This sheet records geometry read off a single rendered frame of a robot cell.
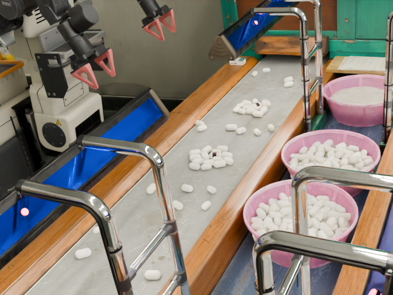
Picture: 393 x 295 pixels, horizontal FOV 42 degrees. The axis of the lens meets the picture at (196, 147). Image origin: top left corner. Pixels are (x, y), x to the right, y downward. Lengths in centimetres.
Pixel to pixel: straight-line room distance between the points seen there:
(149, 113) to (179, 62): 242
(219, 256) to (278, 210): 21
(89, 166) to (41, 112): 102
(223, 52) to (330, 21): 81
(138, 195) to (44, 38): 66
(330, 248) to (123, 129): 53
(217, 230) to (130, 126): 35
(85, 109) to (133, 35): 169
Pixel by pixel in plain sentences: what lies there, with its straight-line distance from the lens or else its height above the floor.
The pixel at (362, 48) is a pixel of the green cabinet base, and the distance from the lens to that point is 212.
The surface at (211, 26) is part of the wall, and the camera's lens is 328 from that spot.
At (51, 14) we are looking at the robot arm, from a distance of 152.
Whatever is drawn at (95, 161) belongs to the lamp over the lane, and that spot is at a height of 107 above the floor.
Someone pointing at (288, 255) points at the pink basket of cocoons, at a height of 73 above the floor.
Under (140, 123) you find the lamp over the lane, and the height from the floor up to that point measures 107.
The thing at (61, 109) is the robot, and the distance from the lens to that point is 190.
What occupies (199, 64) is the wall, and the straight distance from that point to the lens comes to 340.
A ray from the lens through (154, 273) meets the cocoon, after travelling 113.
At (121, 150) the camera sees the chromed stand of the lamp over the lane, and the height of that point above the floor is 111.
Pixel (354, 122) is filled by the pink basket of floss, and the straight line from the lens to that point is 178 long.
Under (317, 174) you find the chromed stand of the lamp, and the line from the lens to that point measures 72.
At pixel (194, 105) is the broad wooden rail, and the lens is 184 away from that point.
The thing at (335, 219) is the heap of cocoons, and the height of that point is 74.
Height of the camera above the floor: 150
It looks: 28 degrees down
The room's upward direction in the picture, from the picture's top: 9 degrees counter-clockwise
